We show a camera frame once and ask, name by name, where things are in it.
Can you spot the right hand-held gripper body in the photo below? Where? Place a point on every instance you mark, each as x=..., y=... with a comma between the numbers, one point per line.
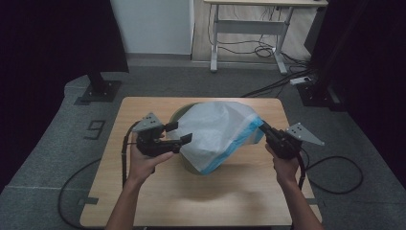
x=284, y=143

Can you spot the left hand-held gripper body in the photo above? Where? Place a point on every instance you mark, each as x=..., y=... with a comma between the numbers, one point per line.
x=153, y=145

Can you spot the green plastic trash bin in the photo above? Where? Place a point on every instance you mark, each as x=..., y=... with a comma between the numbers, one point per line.
x=188, y=162

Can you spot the white blue-edged garbage bag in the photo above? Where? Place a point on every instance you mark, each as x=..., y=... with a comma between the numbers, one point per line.
x=217, y=127

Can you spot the person's left hand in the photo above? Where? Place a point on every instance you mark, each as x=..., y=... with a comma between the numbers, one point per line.
x=142, y=169

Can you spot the person's right hand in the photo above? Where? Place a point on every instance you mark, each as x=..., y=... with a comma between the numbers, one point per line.
x=287, y=171

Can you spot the black stand base right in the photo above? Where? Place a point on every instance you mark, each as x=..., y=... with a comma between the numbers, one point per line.
x=314, y=96

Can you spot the black stand base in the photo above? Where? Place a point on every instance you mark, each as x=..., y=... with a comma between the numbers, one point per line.
x=101, y=91
x=314, y=96

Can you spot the white power strip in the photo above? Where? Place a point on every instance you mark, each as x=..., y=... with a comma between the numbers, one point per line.
x=300, y=80

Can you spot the black stand base left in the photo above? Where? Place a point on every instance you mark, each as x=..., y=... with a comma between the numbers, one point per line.
x=101, y=91

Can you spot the white partition panel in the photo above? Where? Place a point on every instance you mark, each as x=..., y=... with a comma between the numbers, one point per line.
x=153, y=25

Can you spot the black curtain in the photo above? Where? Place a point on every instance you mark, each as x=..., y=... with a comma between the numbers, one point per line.
x=370, y=64
x=41, y=64

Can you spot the white desk frame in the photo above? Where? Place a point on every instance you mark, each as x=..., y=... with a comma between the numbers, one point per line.
x=252, y=27

